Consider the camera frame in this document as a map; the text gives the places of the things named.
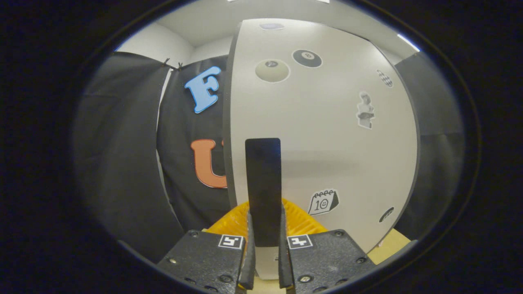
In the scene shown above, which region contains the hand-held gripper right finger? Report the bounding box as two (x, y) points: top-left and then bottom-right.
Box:
(279, 199), (376, 294)

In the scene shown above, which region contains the large ceiling light panel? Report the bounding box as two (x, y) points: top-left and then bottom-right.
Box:
(227, 0), (331, 4)

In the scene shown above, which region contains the black door handle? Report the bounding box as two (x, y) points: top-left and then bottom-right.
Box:
(245, 138), (282, 247)

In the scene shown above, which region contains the white shoe cabinet door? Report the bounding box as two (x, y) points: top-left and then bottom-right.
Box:
(229, 18), (418, 280)

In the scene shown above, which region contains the small ceiling light panel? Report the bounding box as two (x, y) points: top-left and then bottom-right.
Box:
(397, 33), (420, 53)

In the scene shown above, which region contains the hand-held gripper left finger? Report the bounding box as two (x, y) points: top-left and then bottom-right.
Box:
(157, 201), (257, 294)

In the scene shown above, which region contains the black backdrop cloth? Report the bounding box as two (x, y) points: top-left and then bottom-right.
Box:
(74, 51), (466, 262)

